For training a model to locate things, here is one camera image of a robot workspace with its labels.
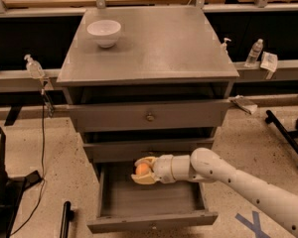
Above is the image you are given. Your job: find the clear pump bottle left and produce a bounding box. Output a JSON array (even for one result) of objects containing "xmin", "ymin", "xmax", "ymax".
[{"xmin": 24, "ymin": 55, "xmax": 45, "ymax": 79}]

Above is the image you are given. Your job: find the grey open bottom drawer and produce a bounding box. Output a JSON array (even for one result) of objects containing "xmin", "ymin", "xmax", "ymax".
[{"xmin": 87, "ymin": 162, "xmax": 218, "ymax": 233}]

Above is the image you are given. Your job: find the orange fruit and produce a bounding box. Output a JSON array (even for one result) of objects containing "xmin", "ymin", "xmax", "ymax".
[{"xmin": 136, "ymin": 163, "xmax": 150, "ymax": 176}]

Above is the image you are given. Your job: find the black cable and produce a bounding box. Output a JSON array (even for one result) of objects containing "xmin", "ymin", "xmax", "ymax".
[{"xmin": 9, "ymin": 79, "xmax": 48, "ymax": 237}]

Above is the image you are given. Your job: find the clear water bottle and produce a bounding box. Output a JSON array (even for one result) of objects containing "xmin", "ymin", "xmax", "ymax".
[{"xmin": 244, "ymin": 39, "xmax": 263, "ymax": 67}]

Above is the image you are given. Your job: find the grey folded cloth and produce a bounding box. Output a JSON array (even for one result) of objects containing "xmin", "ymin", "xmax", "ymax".
[{"xmin": 230, "ymin": 95, "xmax": 257, "ymax": 114}]

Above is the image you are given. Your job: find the small pump bottle right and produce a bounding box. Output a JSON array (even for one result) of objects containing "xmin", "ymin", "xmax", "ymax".
[{"xmin": 221, "ymin": 38, "xmax": 231, "ymax": 54}]

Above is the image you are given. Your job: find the grey top drawer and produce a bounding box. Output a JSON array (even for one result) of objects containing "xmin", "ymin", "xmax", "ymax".
[{"xmin": 69, "ymin": 100, "xmax": 230, "ymax": 132}]

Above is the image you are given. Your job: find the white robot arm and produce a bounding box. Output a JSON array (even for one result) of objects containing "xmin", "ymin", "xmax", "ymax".
[{"xmin": 131, "ymin": 148, "xmax": 298, "ymax": 238}]

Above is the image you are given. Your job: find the grey middle drawer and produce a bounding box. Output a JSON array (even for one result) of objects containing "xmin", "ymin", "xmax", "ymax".
[{"xmin": 83, "ymin": 138, "xmax": 214, "ymax": 163}]

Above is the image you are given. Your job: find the grey drawer cabinet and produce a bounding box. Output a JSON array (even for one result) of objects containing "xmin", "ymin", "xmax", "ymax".
[{"xmin": 57, "ymin": 5, "xmax": 240, "ymax": 171}]

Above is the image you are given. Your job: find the black tube on floor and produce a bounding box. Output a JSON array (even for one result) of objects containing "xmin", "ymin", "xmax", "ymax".
[{"xmin": 60, "ymin": 201, "xmax": 75, "ymax": 238}]

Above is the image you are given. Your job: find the black wheeled stand leg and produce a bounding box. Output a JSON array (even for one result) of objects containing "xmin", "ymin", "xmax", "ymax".
[{"xmin": 265, "ymin": 110, "xmax": 298, "ymax": 155}]

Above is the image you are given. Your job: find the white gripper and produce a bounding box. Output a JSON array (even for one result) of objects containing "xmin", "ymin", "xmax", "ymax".
[{"xmin": 131, "ymin": 155, "xmax": 192, "ymax": 185}]

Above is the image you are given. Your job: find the white ceramic bowl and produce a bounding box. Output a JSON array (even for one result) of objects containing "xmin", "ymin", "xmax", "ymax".
[{"xmin": 87, "ymin": 20, "xmax": 121, "ymax": 48}]

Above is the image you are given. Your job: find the black stand base left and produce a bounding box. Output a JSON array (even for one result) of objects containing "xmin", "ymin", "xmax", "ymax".
[{"xmin": 0, "ymin": 127, "xmax": 43, "ymax": 238}]

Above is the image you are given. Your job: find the crumpled paper packet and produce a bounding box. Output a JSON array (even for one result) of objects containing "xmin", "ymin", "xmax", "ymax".
[{"xmin": 260, "ymin": 52, "xmax": 278, "ymax": 79}]

